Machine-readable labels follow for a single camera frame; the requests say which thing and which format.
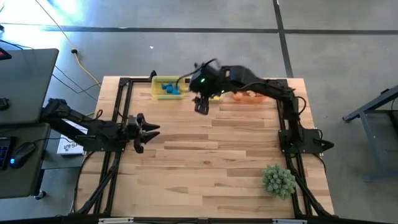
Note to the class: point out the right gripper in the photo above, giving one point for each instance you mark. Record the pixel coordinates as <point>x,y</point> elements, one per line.
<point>206,82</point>

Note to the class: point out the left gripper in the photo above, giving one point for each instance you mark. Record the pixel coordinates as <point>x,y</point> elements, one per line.
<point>135,129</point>

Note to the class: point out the long yellow block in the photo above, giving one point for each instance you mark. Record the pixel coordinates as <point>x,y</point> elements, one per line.
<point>215,98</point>

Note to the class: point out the long blue block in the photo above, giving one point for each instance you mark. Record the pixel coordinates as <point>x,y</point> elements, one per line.
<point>171,87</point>

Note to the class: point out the blue arch block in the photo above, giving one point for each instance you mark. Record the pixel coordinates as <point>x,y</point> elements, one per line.
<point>164,85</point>

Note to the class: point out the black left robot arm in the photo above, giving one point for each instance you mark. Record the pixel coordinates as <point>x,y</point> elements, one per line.
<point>93,129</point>

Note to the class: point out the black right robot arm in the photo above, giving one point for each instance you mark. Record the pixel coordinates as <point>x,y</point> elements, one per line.
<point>267,88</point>

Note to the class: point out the yellow translucent plastic bin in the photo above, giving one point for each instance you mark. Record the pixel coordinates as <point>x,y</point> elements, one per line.
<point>157,93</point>

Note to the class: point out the black table clamp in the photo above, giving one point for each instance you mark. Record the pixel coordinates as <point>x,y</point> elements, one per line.
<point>152,75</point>

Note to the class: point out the orange translucent plastic bin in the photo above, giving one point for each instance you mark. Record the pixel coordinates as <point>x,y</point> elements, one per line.
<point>261,99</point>

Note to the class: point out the white printed box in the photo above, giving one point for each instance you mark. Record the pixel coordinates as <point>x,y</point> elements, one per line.
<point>66,148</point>

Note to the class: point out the black rig beam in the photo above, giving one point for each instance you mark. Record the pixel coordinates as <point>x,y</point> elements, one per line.
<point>174,222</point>

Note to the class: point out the green artificial plant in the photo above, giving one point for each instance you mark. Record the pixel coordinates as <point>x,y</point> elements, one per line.
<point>279,182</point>

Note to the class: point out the black caster wheel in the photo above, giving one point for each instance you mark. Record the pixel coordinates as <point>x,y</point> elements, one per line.
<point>40,195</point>

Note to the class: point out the dark grey desk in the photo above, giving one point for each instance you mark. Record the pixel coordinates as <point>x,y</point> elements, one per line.
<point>25,180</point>
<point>28,87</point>

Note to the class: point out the black computer mouse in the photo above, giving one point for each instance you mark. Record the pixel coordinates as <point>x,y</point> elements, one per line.
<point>21,154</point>

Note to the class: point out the black keyboard blue lit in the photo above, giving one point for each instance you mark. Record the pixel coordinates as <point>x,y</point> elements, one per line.
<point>3,154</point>

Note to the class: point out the small black desk device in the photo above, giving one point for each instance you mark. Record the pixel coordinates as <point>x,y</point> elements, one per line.
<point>3,103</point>

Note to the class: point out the black device red light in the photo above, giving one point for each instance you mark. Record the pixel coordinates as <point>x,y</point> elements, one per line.
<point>4,55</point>

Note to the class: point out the blue grey metal table frame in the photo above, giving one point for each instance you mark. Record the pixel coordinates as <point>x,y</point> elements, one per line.
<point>370,144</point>

